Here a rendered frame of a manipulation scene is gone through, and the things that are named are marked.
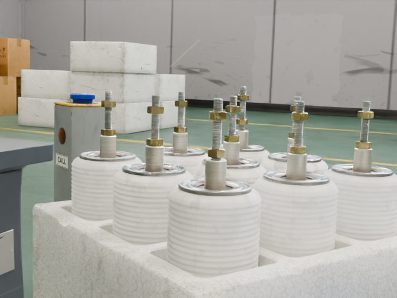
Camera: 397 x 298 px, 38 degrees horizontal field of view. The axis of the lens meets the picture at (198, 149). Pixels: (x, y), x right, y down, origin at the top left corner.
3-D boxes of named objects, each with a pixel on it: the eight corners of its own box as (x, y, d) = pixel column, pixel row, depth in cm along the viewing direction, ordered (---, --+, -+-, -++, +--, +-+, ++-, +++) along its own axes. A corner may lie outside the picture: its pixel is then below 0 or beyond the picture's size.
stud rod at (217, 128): (208, 172, 59) (211, 98, 58) (213, 171, 60) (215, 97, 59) (217, 173, 58) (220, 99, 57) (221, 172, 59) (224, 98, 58)
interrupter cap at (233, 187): (238, 202, 55) (238, 194, 54) (165, 193, 57) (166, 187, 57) (260, 188, 61) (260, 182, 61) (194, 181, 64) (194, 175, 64)
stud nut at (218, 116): (205, 119, 58) (205, 111, 58) (212, 118, 60) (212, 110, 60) (222, 120, 57) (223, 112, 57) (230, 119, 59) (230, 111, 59)
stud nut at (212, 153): (203, 156, 59) (204, 148, 59) (211, 155, 60) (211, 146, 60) (221, 158, 58) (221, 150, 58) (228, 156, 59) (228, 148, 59)
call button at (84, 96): (76, 106, 91) (76, 93, 91) (65, 105, 94) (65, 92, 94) (99, 106, 93) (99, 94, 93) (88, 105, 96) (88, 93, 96)
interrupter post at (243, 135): (243, 152, 90) (244, 130, 90) (230, 150, 92) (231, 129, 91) (250, 151, 92) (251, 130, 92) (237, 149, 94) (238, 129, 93)
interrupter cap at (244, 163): (254, 162, 80) (254, 157, 80) (264, 172, 72) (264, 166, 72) (199, 161, 79) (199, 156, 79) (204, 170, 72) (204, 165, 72)
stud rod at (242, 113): (246, 134, 92) (247, 86, 91) (240, 134, 91) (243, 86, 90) (241, 133, 92) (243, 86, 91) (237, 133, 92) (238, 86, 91)
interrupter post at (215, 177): (221, 194, 58) (223, 161, 57) (199, 191, 59) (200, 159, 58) (229, 190, 60) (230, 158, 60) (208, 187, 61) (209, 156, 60)
